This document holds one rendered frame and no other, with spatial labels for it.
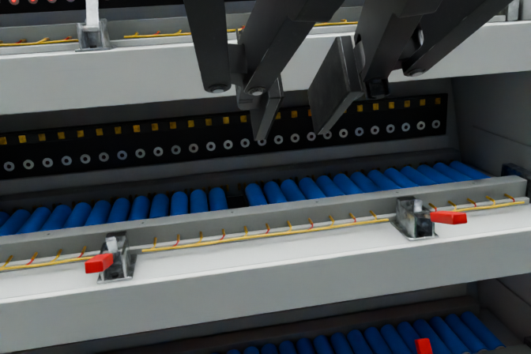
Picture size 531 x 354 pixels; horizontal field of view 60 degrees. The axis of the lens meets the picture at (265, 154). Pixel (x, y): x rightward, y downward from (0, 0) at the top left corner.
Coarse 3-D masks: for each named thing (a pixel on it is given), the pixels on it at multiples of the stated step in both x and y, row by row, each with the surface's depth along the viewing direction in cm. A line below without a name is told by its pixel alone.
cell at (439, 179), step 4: (424, 164) 55; (420, 168) 54; (424, 168) 54; (428, 168) 53; (432, 168) 53; (420, 172) 54; (424, 172) 53; (428, 172) 52; (432, 172) 52; (436, 172) 52; (428, 176) 52; (432, 176) 51; (436, 176) 51; (440, 176) 51; (444, 176) 50; (436, 180) 50; (440, 180) 50; (444, 180) 49; (448, 180) 49; (452, 180) 49
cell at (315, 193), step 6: (300, 180) 53; (306, 180) 52; (312, 180) 52; (300, 186) 52; (306, 186) 50; (312, 186) 50; (306, 192) 50; (312, 192) 48; (318, 192) 48; (306, 198) 50; (312, 198) 47
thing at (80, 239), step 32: (384, 192) 46; (416, 192) 45; (448, 192) 46; (480, 192) 46; (512, 192) 47; (96, 224) 42; (128, 224) 42; (160, 224) 42; (192, 224) 42; (224, 224) 43; (256, 224) 43; (288, 224) 43; (352, 224) 43; (0, 256) 40; (32, 256) 40
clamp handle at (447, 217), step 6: (414, 204) 41; (420, 204) 41; (414, 210) 42; (420, 210) 42; (420, 216) 40; (426, 216) 39; (432, 216) 38; (438, 216) 37; (444, 216) 36; (450, 216) 35; (456, 216) 35; (462, 216) 35; (438, 222) 37; (444, 222) 36; (450, 222) 35; (456, 222) 35; (462, 222) 35
